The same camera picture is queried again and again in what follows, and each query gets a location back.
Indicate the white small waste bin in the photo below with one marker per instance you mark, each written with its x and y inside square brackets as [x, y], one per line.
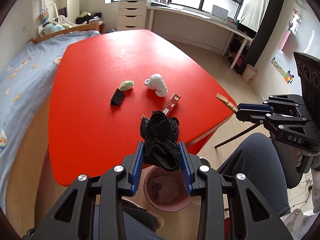
[249, 73]

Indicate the wooden clothespin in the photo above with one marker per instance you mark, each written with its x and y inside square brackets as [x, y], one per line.
[227, 103]

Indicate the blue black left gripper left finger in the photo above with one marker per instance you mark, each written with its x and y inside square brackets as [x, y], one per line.
[72, 216]

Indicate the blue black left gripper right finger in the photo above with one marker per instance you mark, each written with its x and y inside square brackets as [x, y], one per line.
[251, 216]

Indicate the bed with blue sheet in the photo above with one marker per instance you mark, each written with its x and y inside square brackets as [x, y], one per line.
[25, 85]

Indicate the white drawer cabinet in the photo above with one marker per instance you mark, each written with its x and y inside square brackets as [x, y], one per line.
[131, 14]

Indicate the person's leg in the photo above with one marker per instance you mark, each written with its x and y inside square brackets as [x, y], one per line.
[257, 159]
[138, 223]

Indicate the red snack box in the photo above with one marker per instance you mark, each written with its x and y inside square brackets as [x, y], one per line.
[170, 104]

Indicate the black mesh trash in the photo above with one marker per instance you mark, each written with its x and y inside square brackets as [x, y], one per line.
[160, 134]

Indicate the red plastic table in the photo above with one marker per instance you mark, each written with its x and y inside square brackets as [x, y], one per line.
[105, 85]

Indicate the black card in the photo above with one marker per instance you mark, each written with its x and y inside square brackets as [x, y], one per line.
[117, 97]

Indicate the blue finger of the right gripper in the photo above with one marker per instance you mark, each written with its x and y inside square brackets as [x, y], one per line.
[254, 113]

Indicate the white long desk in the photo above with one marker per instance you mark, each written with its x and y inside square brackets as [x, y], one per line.
[195, 29]

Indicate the person's right leg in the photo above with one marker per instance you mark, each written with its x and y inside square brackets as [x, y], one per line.
[257, 159]

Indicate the person's left leg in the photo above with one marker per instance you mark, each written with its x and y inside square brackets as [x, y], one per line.
[138, 223]

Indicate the pink trash bin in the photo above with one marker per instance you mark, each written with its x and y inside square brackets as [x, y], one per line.
[165, 190]

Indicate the green white wrapper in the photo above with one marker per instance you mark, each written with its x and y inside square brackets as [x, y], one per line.
[126, 85]

